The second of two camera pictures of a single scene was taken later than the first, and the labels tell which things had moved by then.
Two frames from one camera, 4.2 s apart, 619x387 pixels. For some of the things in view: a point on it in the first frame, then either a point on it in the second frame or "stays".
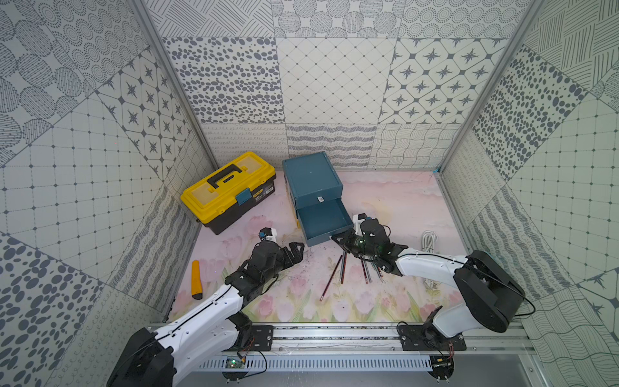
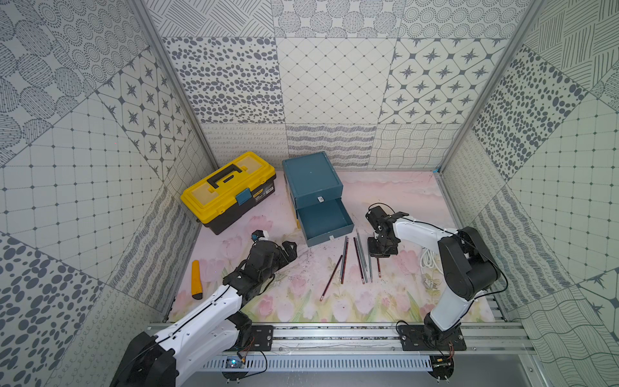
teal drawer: x=320 y=222 stays
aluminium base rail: x=291 y=338 stays
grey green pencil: x=377 y=271 to x=363 y=256
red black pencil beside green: x=343 y=270 stays
